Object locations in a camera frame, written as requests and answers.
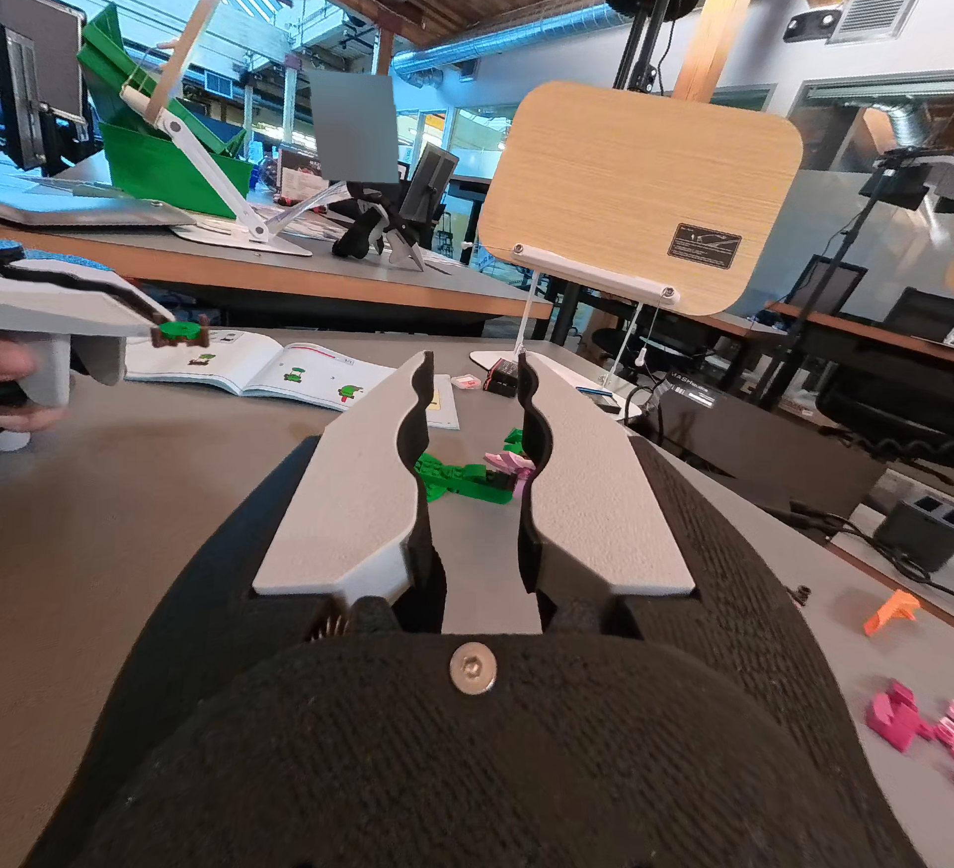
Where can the green plastic bin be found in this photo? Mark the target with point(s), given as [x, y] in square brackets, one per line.
[164, 175]

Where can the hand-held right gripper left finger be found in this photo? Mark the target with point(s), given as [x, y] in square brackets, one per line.
[343, 495]

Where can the green and brown lego assembly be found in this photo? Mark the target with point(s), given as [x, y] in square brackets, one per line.
[179, 330]

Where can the black tripod with camera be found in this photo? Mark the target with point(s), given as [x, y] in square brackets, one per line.
[905, 175]

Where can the small grey monitor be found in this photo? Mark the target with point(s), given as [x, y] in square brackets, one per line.
[428, 190]

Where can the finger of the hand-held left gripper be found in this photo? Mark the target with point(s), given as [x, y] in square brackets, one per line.
[82, 277]
[74, 313]

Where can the wooden book stand with sticker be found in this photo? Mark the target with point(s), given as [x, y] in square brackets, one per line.
[633, 197]

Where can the light pink lego piece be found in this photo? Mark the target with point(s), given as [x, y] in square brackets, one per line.
[946, 726]

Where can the small red black box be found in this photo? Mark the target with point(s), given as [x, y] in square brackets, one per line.
[503, 380]

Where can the grey wall vent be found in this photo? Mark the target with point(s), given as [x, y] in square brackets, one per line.
[883, 0]

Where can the spare black gripper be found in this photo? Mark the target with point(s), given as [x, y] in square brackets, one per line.
[358, 234]

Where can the magenta lego piece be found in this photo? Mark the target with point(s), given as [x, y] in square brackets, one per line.
[891, 719]

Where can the lego instruction booklet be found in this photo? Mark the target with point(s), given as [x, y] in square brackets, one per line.
[253, 361]

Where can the grey closed laptop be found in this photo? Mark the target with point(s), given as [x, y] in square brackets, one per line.
[89, 212]

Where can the black cardboard box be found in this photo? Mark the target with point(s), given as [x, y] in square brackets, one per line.
[760, 436]

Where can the black red printed box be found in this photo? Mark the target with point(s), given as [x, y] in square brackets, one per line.
[298, 179]

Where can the person's left hand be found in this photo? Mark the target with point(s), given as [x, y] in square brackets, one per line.
[19, 361]

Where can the pink lego flower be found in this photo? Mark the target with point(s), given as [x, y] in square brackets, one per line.
[507, 465]

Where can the black computer monitor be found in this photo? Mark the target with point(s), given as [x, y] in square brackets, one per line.
[45, 48]

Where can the green lego plate build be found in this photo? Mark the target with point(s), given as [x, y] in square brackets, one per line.
[454, 480]

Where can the orange lego piece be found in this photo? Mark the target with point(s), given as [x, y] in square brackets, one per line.
[887, 614]

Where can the black battery charger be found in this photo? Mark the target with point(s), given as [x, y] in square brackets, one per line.
[917, 532]

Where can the small pink white packet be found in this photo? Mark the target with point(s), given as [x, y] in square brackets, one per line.
[466, 383]

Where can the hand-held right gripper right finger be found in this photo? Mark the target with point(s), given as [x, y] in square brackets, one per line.
[611, 503]

